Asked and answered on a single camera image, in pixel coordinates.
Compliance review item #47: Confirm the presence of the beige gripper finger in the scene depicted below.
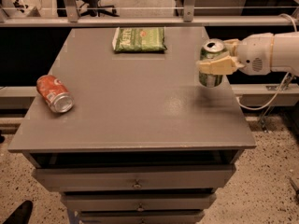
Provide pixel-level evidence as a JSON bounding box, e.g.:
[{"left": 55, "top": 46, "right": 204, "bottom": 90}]
[
  {"left": 224, "top": 39, "right": 240, "bottom": 56},
  {"left": 196, "top": 56, "right": 244, "bottom": 75}
]

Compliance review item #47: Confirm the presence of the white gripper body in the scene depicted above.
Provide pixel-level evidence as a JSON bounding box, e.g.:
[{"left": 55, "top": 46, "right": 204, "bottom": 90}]
[{"left": 235, "top": 33, "right": 274, "bottom": 76}]

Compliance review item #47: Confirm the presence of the green soda can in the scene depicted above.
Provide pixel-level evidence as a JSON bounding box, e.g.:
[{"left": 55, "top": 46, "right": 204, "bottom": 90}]
[{"left": 198, "top": 38, "right": 226, "bottom": 89}]

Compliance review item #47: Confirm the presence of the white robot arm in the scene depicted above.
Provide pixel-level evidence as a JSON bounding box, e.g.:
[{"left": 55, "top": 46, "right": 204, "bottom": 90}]
[{"left": 197, "top": 32, "right": 299, "bottom": 76}]

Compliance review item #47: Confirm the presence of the green jalapeno chip bag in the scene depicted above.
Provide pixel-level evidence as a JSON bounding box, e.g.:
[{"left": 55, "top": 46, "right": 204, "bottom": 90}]
[{"left": 112, "top": 27, "right": 167, "bottom": 52}]

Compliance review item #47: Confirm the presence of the orange soda can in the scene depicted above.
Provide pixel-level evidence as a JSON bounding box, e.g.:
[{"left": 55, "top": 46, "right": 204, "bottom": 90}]
[{"left": 36, "top": 75, "right": 74, "bottom": 113}]

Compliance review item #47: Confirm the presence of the grey metal railing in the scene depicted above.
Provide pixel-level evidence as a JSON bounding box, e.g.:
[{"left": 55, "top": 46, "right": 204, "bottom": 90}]
[{"left": 1, "top": 0, "right": 298, "bottom": 27}]

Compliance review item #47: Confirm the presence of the grey drawer cabinet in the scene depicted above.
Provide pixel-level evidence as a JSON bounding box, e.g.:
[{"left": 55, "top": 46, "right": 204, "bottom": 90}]
[{"left": 9, "top": 27, "right": 255, "bottom": 224}]

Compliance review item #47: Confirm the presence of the black shoe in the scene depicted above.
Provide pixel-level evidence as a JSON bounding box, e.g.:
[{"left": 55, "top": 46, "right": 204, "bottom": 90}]
[{"left": 3, "top": 201, "right": 33, "bottom": 224}]

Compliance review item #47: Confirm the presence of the white cable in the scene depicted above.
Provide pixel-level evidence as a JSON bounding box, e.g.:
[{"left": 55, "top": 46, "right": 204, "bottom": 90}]
[{"left": 236, "top": 12, "right": 299, "bottom": 112}]

